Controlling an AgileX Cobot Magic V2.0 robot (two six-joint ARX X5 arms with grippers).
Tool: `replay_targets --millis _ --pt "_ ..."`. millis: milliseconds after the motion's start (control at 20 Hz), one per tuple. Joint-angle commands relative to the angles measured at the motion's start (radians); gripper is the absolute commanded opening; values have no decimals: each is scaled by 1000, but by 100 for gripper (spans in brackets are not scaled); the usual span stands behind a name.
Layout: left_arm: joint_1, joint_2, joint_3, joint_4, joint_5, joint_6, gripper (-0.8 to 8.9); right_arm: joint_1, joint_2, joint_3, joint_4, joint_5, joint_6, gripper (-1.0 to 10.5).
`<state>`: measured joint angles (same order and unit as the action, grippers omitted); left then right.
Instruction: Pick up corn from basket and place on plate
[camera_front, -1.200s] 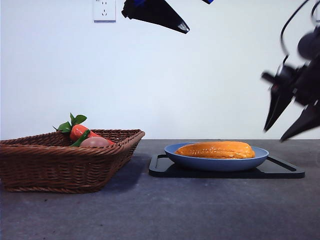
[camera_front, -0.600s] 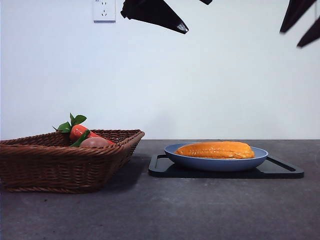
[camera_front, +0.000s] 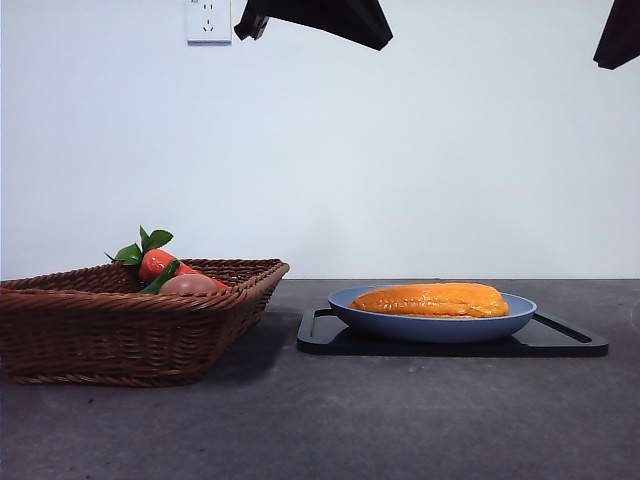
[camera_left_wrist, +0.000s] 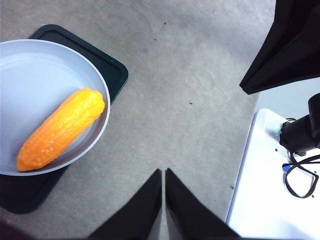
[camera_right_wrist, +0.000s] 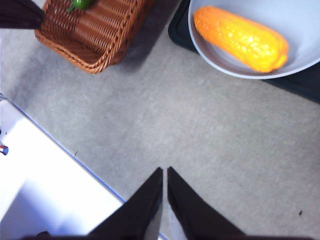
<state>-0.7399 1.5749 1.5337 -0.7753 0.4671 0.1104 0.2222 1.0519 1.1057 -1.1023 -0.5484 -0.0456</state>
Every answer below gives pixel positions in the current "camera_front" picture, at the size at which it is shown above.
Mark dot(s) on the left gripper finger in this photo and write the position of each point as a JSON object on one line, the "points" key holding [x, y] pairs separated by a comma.
{"points": [[340, 17], [252, 20]]}

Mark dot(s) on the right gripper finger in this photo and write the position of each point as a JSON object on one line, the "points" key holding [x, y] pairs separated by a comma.
{"points": [[622, 35]]}

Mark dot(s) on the yellow-orange corn cob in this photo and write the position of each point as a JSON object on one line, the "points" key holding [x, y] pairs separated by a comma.
{"points": [[430, 302]]}

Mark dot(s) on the blue round plate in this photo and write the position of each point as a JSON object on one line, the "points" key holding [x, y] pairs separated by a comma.
{"points": [[430, 330]]}

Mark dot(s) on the brown wicker basket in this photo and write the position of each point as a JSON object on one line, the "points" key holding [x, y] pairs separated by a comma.
{"points": [[125, 335]]}

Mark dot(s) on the orange carrot with green leaves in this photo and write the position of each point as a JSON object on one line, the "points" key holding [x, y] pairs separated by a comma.
{"points": [[155, 265]]}

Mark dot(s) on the black rectangular tray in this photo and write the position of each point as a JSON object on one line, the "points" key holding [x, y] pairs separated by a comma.
{"points": [[320, 345]]}

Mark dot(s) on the white wall socket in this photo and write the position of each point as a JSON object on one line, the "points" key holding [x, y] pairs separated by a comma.
{"points": [[210, 25]]}

